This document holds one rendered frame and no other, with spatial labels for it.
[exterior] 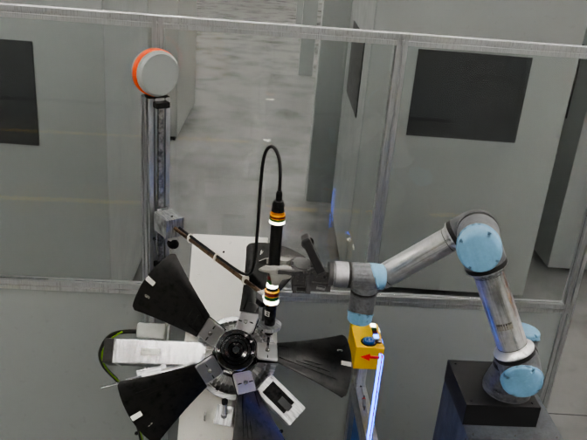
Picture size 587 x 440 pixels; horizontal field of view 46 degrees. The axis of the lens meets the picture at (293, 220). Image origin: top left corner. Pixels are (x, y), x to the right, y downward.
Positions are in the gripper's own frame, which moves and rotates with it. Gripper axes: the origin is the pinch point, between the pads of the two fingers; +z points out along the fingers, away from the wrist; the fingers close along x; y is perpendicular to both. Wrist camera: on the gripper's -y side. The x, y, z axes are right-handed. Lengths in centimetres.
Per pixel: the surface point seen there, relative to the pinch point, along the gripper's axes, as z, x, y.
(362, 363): -37, 21, 47
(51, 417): 84, 70, 117
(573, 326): -223, 218, 147
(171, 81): 33, 58, -37
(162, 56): 36, 56, -45
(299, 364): -12.6, -5.1, 30.3
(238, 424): 4.2, -17.6, 43.0
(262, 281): -0.6, 12.2, 12.5
